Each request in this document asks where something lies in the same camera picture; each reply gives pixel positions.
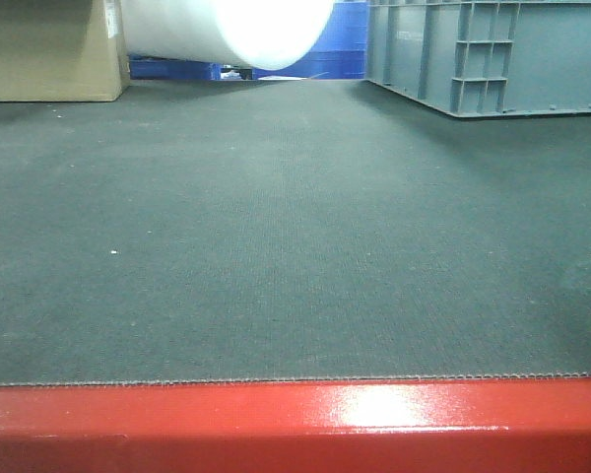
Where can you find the white foam roll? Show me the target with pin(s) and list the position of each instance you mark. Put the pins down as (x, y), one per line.
(269, 35)

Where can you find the cardboard box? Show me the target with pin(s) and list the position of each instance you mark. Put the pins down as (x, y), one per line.
(62, 51)

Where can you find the blue stacked crates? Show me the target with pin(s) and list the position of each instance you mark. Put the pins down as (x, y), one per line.
(339, 53)

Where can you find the grey plastic crate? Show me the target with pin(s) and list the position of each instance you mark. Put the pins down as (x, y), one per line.
(483, 58)

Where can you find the red magnetic block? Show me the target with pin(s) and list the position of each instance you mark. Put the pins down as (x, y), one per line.
(532, 425)

